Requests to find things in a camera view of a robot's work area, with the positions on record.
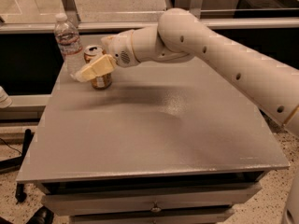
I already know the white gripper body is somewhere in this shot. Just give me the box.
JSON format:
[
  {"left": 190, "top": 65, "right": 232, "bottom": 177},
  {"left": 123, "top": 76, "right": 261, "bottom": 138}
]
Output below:
[{"left": 107, "top": 30, "right": 139, "bottom": 68}]

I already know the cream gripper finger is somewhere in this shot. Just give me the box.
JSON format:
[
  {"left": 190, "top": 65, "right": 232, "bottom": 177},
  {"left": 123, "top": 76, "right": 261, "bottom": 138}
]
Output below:
[
  {"left": 75, "top": 54, "right": 117, "bottom": 82},
  {"left": 101, "top": 35, "right": 115, "bottom": 50}
]

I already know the orange soda can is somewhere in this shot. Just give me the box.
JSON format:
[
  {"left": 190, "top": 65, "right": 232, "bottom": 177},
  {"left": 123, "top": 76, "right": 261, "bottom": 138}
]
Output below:
[{"left": 84, "top": 45, "right": 112, "bottom": 90}]

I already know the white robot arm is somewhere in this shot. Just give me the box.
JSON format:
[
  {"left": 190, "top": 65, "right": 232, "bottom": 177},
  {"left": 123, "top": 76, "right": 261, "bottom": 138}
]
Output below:
[{"left": 75, "top": 8, "right": 299, "bottom": 136}]

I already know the clear plastic water bottle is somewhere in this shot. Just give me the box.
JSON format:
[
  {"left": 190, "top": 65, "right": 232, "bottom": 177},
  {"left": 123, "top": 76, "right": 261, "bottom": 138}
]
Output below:
[{"left": 54, "top": 13, "right": 85, "bottom": 79}]

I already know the white object at left edge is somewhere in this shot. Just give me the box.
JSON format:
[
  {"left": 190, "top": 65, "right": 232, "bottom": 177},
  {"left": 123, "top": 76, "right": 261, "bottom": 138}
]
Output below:
[{"left": 0, "top": 86, "right": 12, "bottom": 108}]

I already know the black chair base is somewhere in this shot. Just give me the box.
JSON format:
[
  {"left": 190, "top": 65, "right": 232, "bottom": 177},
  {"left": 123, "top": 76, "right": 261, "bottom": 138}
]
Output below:
[{"left": 0, "top": 129, "right": 34, "bottom": 203}]

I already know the grey drawer cabinet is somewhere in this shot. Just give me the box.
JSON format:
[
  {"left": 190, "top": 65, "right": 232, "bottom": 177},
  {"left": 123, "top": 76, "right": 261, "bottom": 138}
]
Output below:
[{"left": 42, "top": 171, "right": 263, "bottom": 224}]

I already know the black shoe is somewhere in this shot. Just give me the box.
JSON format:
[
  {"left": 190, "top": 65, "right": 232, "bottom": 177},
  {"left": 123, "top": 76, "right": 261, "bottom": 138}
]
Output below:
[{"left": 26, "top": 206, "right": 54, "bottom": 224}]

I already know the metal railing frame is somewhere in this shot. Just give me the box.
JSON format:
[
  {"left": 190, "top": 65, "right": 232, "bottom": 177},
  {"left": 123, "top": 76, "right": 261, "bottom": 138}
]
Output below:
[{"left": 0, "top": 0, "right": 299, "bottom": 33}]

